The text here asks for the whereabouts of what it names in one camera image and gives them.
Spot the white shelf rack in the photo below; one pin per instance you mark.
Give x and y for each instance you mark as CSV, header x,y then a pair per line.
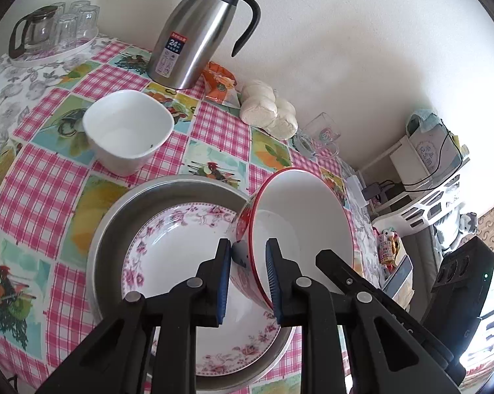
x,y
427,205

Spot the white tray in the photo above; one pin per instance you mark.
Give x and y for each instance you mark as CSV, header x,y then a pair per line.
x,y
46,59

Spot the white appliance with teal cover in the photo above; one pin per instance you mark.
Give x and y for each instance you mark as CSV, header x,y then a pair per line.
x,y
431,143

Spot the pink floral plate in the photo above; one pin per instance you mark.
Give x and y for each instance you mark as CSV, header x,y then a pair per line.
x,y
169,254

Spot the small printed bottle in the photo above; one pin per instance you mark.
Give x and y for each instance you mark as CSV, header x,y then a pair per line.
x,y
385,248

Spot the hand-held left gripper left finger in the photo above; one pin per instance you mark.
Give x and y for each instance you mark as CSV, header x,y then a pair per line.
x,y
222,285

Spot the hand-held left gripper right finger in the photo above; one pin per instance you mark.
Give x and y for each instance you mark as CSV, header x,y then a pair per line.
x,y
273,285

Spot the orange snack packet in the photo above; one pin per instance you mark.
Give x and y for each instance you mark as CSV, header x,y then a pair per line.
x,y
218,82

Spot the grey plush cat toy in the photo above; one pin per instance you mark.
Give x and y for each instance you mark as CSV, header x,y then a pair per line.
x,y
448,230

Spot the stainless steel thermos jug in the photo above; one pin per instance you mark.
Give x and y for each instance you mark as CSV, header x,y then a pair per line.
x,y
189,37

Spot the strawberry print bowl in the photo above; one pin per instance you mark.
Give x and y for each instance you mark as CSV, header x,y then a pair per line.
x,y
312,213

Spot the white square bowl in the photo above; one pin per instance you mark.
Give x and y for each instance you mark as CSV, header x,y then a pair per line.
x,y
124,131

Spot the clear glass mug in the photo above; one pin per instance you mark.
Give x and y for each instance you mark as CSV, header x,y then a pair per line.
x,y
323,131

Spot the bag of steamed buns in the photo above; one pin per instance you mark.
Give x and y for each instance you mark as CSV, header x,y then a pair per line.
x,y
263,106

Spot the dark power adapter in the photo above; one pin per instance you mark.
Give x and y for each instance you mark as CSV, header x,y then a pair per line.
x,y
372,192

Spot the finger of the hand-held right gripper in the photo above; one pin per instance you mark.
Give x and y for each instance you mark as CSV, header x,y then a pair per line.
x,y
345,275

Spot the large stainless steel plate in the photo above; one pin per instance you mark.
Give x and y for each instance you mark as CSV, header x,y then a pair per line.
x,y
111,221

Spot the clear drinking glass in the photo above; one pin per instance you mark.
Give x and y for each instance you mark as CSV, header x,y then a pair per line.
x,y
88,20
59,8
66,30
78,7

